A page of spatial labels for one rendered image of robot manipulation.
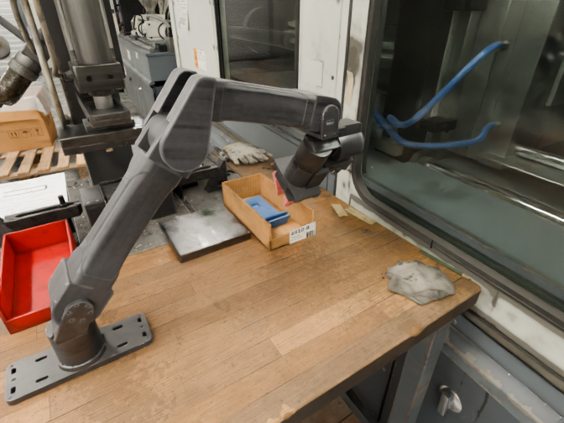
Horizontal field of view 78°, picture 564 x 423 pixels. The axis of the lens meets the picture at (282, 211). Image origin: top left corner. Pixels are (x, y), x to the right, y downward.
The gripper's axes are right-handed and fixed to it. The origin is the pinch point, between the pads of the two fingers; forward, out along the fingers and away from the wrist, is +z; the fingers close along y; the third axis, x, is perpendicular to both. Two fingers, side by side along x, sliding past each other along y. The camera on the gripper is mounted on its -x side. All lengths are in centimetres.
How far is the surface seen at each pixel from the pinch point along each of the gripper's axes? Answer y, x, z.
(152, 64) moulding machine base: 262, -50, 192
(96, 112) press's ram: 30.0, 31.5, -1.0
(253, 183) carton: 14.1, -3.1, 16.3
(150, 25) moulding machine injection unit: 340, -72, 207
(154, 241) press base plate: 5.7, 27.1, 16.5
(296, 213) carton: -1.8, -5.4, 7.1
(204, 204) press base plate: 14.5, 10.7, 22.1
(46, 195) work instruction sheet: 39, 48, 39
